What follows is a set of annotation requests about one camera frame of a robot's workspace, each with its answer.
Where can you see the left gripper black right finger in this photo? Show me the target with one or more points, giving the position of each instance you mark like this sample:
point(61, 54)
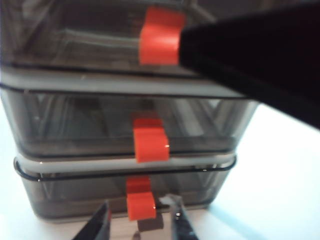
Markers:
point(181, 222)

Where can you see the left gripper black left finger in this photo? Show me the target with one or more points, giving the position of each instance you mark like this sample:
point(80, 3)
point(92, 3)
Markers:
point(100, 222)

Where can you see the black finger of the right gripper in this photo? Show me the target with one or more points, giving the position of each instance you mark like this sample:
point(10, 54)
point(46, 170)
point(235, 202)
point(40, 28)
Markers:
point(262, 50)

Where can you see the grey three-drawer mini cabinet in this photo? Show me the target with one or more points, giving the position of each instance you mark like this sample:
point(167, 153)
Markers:
point(112, 82)

